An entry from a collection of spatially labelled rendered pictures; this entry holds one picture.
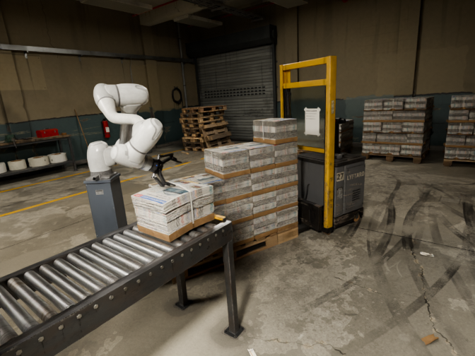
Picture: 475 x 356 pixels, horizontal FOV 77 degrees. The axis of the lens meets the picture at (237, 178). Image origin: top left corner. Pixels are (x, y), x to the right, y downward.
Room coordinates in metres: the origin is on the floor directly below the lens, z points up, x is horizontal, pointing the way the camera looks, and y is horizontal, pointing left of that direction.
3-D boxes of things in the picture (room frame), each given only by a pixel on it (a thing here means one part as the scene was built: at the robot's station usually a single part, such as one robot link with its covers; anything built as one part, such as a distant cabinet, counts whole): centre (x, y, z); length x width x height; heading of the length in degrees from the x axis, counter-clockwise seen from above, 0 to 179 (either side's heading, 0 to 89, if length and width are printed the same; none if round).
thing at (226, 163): (2.77, 0.10, 0.95); 0.38 x 0.29 x 0.23; 31
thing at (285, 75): (3.57, -0.62, 0.97); 0.09 x 0.09 x 1.75; 31
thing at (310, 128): (3.30, -0.80, 1.28); 0.57 x 0.01 x 0.65; 31
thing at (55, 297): (1.12, 0.84, 0.77); 0.47 x 0.05 x 0.05; 52
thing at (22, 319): (1.02, 0.93, 0.77); 0.47 x 0.05 x 0.05; 52
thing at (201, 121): (9.52, 0.93, 0.65); 1.33 x 0.94 x 1.30; 146
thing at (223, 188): (2.70, 0.21, 0.42); 1.17 x 0.39 x 0.83; 121
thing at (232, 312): (1.68, 0.09, 0.34); 0.06 x 0.06 x 0.68; 52
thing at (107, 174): (2.22, 1.04, 1.03); 0.22 x 0.18 x 0.06; 0
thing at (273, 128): (3.07, -0.41, 0.65); 0.39 x 0.30 x 1.29; 31
